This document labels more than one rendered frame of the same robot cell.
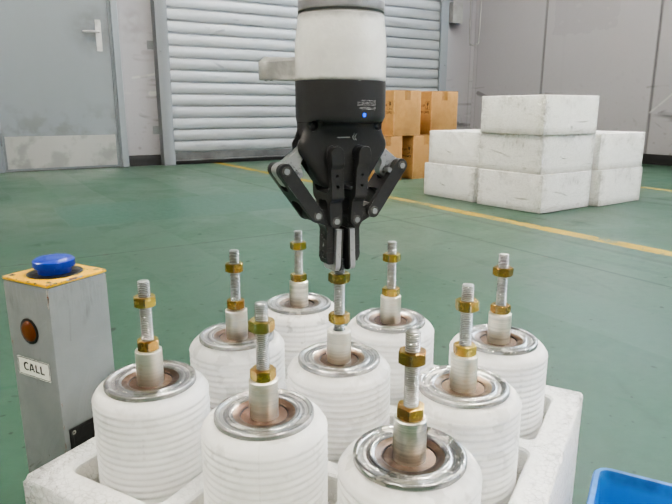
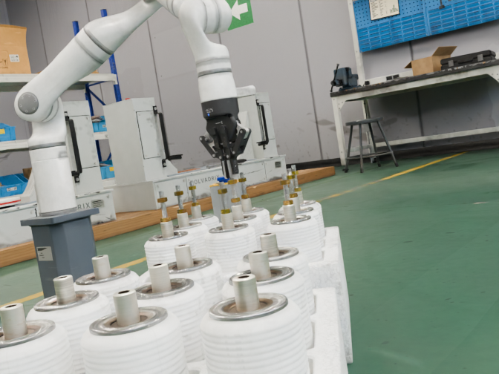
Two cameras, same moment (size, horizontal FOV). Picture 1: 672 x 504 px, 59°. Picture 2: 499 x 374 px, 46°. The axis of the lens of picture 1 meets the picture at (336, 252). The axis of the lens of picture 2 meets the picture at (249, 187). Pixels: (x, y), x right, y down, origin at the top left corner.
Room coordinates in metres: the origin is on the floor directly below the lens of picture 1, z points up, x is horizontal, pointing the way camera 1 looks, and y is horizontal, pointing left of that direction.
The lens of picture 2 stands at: (0.14, -1.16, 0.40)
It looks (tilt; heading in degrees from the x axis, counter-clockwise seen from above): 4 degrees down; 70
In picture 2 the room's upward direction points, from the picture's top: 9 degrees counter-clockwise
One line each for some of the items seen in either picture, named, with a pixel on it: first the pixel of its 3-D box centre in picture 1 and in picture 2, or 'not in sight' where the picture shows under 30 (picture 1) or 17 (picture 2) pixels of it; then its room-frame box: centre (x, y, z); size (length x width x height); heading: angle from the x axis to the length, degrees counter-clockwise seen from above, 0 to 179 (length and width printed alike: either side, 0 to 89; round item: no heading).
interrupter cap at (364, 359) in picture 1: (338, 359); (238, 219); (0.52, 0.00, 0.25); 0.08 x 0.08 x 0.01
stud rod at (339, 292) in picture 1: (339, 298); (234, 191); (0.52, 0.00, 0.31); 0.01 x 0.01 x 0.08
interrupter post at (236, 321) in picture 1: (236, 324); (246, 205); (0.57, 0.10, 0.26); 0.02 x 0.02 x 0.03
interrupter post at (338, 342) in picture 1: (338, 346); (237, 213); (0.52, 0.00, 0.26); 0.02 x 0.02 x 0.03
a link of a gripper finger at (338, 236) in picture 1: (333, 248); (228, 169); (0.51, 0.00, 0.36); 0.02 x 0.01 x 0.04; 30
